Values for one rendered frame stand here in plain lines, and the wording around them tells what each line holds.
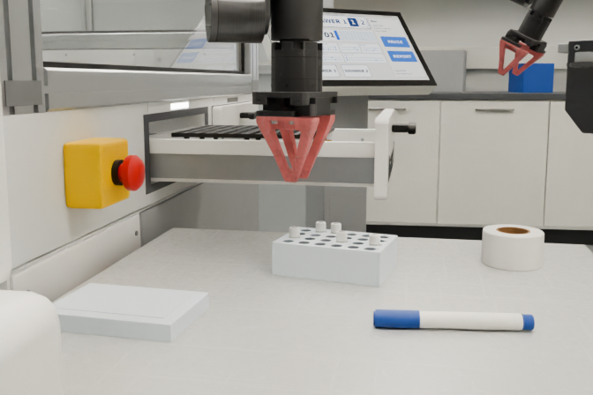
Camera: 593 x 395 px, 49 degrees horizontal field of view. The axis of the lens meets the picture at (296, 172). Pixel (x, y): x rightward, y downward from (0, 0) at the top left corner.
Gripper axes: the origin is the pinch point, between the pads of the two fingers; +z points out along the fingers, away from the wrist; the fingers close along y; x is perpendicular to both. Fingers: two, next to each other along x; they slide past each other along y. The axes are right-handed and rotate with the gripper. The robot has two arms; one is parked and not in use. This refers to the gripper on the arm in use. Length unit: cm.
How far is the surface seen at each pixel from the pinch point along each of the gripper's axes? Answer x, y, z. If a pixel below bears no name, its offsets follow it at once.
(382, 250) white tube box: 10.6, 1.8, 7.6
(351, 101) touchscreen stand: -33, -126, -5
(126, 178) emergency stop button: -15.8, 10.1, 0.2
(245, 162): -13.0, -13.2, 0.9
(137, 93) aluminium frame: -25.7, -6.1, -8.6
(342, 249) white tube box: 6.6, 2.9, 7.6
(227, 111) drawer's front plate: -32, -44, -5
